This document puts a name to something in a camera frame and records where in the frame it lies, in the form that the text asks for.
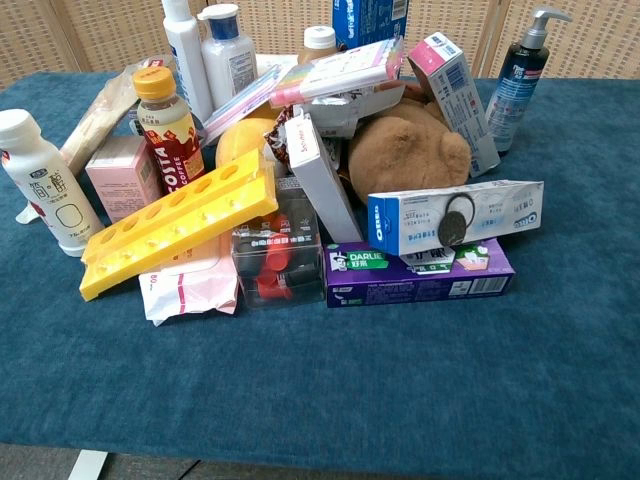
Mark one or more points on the white blue tissue pack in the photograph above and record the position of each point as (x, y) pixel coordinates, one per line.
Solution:
(275, 62)

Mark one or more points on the biscuit stick snack package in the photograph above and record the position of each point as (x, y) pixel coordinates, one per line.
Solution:
(100, 120)

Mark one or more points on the slim white carton box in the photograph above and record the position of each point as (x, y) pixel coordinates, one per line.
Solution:
(322, 185)

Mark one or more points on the yellow plush toy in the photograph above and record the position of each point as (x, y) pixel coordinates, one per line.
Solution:
(240, 142)

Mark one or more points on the dark pump dispenser bottle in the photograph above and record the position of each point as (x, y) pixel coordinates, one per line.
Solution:
(515, 90)

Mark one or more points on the blue pink toothbrush card pack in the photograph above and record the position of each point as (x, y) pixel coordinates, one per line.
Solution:
(240, 107)

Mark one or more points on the blue table cloth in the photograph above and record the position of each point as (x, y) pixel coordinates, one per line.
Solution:
(320, 390)

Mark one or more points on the white brown snack bag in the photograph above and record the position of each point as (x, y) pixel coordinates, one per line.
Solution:
(345, 112)

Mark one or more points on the pale pink carton box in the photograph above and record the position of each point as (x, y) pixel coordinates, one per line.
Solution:
(122, 175)

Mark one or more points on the purple Darlie toothpaste box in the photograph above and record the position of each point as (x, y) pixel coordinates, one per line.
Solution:
(400, 287)

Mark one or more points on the blue oreo packet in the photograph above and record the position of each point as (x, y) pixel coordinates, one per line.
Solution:
(500, 205)

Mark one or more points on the brown drink bottle white cap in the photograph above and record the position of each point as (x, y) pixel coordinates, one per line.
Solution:
(318, 45)

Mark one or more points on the white pink toothpaste box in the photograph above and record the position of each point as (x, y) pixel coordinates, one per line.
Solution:
(460, 95)

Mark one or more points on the woven folding screen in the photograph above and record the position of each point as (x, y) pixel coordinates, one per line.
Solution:
(100, 30)

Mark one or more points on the tall white lotion bottle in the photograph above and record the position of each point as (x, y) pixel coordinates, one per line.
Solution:
(187, 55)

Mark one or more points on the Costa coffee bottle yellow cap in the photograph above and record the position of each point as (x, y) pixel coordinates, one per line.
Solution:
(170, 145)

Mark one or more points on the white bottle blue collar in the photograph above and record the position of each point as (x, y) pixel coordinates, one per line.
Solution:
(230, 60)

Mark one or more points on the white table leg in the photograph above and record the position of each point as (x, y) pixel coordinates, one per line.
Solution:
(87, 465)

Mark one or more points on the yellow plastic holed tray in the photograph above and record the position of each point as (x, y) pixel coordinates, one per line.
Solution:
(190, 220)

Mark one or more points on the clear box red black contents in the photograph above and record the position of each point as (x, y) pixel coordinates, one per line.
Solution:
(285, 260)

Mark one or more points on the pink white wet wipes pack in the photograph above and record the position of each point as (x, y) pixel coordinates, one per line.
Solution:
(195, 290)

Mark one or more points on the brown plush toy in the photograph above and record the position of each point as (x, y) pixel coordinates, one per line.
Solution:
(405, 155)

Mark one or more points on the blue snack box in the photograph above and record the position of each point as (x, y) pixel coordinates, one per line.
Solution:
(370, 22)

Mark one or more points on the white yogurt drink bottle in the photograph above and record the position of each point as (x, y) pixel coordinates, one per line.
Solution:
(45, 190)

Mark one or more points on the colourful pen set pack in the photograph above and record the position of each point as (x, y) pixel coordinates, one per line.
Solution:
(340, 70)

